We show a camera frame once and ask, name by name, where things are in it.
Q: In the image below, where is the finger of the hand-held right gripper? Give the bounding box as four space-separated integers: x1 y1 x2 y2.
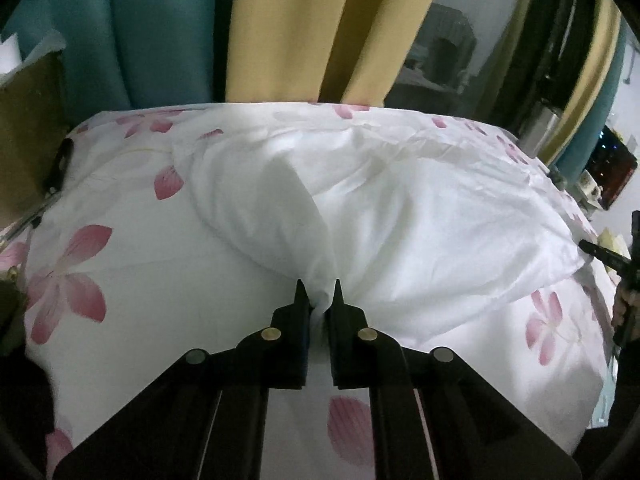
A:
578 239 632 275

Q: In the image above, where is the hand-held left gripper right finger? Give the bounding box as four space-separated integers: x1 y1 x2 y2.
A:
327 279 584 480

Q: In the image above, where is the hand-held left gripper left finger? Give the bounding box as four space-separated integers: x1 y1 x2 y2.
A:
52 279 314 480

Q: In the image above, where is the white garment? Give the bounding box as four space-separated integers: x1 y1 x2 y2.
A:
172 119 587 322

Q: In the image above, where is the person's right forearm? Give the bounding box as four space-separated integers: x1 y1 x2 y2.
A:
572 332 640 467

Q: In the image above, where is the person's right hand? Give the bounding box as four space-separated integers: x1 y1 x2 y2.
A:
611 280 640 345

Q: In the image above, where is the dark screen device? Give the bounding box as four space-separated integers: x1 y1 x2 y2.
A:
595 122 640 211

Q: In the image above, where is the narrow teal curtain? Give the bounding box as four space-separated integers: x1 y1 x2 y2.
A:
555 25 632 187

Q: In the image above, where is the silver bottle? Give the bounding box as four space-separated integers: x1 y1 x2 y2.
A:
520 102 564 157

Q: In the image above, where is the floral bed sheet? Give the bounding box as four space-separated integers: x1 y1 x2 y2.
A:
0 102 622 480

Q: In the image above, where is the narrow yellow curtain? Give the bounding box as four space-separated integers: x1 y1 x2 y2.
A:
542 0 624 167

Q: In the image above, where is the glass window pane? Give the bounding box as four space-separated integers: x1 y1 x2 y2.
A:
384 0 532 126

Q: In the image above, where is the wide yellow curtain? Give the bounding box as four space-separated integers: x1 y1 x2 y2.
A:
225 0 452 107

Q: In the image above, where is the wide teal curtain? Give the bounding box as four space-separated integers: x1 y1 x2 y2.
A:
4 0 223 127

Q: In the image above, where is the cardboard box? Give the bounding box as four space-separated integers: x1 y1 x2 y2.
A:
0 47 72 232

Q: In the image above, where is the dark window frame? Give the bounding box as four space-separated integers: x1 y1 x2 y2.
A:
507 0 607 137

